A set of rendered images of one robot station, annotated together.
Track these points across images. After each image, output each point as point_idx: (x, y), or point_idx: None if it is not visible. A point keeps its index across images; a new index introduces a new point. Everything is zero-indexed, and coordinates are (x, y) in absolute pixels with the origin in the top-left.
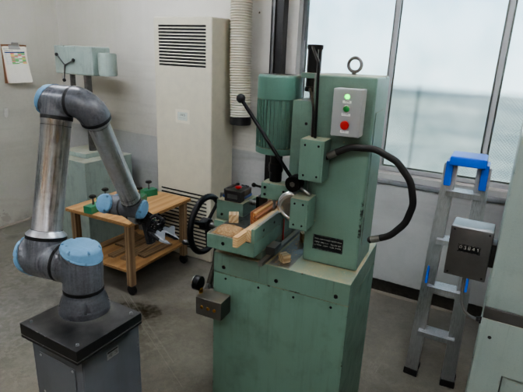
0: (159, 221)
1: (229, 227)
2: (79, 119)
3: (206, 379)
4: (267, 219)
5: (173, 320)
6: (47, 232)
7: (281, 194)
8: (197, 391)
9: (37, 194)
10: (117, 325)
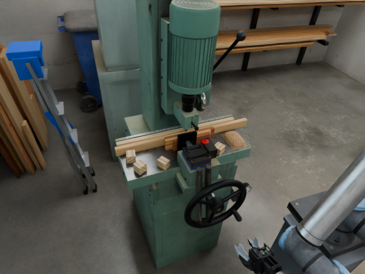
0: (258, 247)
1: (236, 134)
2: None
3: (205, 272)
4: (211, 119)
5: None
6: None
7: (204, 98)
8: (217, 266)
9: None
10: (307, 197)
